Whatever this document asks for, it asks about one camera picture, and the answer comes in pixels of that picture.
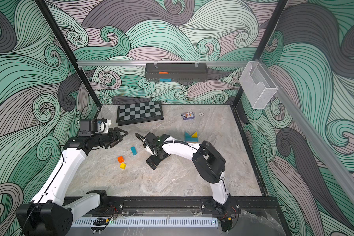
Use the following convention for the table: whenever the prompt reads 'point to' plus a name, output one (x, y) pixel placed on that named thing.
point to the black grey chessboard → (135, 113)
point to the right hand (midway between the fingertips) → (158, 159)
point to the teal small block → (133, 151)
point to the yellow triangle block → (195, 134)
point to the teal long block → (191, 139)
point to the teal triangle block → (187, 134)
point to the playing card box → (188, 115)
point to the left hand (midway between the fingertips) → (124, 134)
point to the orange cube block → (120, 159)
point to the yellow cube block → (123, 165)
